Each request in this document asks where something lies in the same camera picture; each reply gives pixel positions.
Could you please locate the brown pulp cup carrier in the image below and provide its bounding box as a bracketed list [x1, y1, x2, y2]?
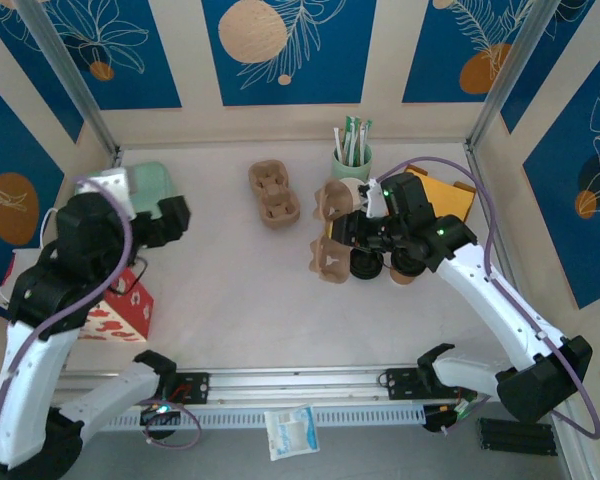
[247, 158, 301, 229]
[307, 178, 364, 285]

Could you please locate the black lid stack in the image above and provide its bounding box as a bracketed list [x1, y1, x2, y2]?
[349, 248, 384, 282]

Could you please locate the white black paper cup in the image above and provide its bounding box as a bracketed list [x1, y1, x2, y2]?
[339, 176, 377, 204]

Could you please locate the red white paper bag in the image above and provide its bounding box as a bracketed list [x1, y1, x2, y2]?
[0, 207, 156, 344]

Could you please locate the mint green zip pouch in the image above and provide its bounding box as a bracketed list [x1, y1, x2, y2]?
[74, 162, 179, 221]

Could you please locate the mint green holder cup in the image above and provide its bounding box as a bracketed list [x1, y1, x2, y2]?
[329, 147, 374, 182]

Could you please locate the cardboard napkin tray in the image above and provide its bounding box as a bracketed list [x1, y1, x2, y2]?
[403, 166, 478, 224]

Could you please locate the green wrapped straw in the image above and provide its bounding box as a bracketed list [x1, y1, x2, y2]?
[343, 115, 355, 164]
[350, 119, 364, 166]

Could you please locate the left controller board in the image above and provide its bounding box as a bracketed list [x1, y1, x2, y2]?
[139, 402, 182, 427]

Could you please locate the controller board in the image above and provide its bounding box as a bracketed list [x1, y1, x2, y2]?
[422, 402, 476, 434]
[139, 402, 182, 427]

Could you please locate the right controller board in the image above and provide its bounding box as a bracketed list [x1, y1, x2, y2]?
[422, 402, 476, 434]

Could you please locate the white blue plastic packet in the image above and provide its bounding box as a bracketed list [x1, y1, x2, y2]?
[263, 403, 321, 462]

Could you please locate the black bar stack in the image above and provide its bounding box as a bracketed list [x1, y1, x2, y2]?
[476, 417, 559, 457]

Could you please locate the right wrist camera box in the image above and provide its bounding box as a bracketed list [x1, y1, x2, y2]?
[359, 179, 387, 219]

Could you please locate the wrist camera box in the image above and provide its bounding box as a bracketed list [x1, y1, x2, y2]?
[359, 179, 387, 219]
[74, 167, 137, 217]

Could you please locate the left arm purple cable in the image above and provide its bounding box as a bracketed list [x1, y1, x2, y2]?
[0, 174, 201, 461]

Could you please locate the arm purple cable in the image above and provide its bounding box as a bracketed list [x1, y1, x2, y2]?
[379, 156, 600, 441]
[0, 174, 201, 461]

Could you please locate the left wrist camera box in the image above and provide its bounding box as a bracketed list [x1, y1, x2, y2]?
[74, 167, 137, 217]

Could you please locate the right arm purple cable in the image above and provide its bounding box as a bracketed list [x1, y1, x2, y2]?
[379, 156, 600, 441]

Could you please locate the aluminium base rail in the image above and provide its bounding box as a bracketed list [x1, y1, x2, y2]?
[54, 362, 574, 414]

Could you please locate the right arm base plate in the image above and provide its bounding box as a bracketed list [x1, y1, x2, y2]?
[379, 367, 477, 401]

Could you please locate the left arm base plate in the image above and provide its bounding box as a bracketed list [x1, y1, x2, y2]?
[149, 372, 211, 406]

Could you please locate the left aluminium post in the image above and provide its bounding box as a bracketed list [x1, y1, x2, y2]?
[17, 0, 122, 157]

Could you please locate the aluminium post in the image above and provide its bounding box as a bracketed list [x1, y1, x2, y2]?
[467, 0, 564, 151]
[17, 0, 122, 157]

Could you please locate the right aluminium post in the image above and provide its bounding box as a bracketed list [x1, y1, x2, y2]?
[467, 0, 564, 151]

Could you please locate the white slotted cable duct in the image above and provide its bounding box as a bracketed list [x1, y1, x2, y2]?
[99, 404, 426, 432]

